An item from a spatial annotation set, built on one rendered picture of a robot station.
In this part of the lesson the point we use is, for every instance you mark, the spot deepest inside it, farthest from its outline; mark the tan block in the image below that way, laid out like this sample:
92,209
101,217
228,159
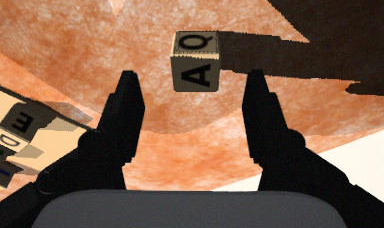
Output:
195,61
6,175
4,152
18,127

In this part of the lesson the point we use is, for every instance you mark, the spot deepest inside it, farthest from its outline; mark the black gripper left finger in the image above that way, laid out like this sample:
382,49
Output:
114,141

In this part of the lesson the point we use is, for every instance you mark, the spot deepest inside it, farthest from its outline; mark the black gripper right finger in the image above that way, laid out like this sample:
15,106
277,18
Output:
291,165

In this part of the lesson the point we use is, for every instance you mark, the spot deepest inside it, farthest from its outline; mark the tan square mat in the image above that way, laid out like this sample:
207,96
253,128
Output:
56,136

